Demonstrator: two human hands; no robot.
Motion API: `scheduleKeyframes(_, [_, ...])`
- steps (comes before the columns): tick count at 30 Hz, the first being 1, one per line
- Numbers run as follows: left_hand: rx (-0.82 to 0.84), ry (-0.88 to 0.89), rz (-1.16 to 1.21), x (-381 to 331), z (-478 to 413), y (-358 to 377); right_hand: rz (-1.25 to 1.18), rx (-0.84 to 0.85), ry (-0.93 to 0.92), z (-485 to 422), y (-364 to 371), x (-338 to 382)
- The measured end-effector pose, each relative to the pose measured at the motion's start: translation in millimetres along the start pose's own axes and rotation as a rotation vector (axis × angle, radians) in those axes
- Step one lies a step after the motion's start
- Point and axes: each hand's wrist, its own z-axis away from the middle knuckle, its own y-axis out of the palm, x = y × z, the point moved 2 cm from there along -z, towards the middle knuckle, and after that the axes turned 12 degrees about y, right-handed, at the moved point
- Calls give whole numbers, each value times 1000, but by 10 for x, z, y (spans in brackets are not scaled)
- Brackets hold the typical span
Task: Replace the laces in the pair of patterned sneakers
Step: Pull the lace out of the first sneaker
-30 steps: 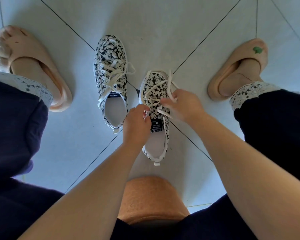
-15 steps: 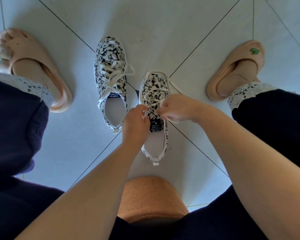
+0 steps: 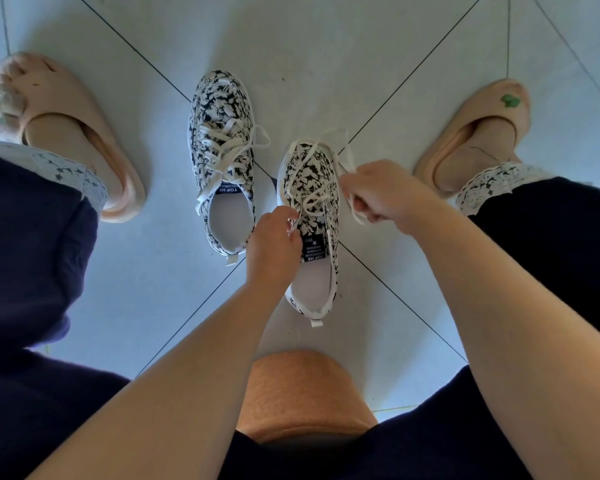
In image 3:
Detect person's left hand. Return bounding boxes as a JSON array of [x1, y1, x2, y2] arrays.
[[245, 205, 305, 291]]

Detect person's right hand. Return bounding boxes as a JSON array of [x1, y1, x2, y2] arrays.
[[339, 159, 456, 238]]

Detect white shoelace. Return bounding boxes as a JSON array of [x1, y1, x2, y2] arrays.
[[282, 127, 369, 235], [195, 119, 271, 218]]

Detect floral sneaker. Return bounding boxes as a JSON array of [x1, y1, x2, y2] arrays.
[[187, 69, 257, 267], [277, 139, 342, 328]]

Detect person's left forearm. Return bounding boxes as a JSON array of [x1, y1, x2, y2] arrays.
[[27, 279, 286, 480]]

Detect person's right leg navy trousers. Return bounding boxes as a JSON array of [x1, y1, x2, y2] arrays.
[[375, 119, 600, 480]]

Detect person's leg navy trousers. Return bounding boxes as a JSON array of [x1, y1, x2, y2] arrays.
[[0, 112, 131, 480], [375, 119, 600, 480]]

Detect person's left leg navy trousers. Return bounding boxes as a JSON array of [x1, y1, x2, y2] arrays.
[[0, 112, 131, 480]]

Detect pink slipper with green charm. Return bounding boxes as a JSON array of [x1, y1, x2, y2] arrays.
[[413, 78, 532, 199]]

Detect pink slipper with white charms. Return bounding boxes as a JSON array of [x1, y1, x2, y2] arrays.
[[0, 52, 146, 224]]

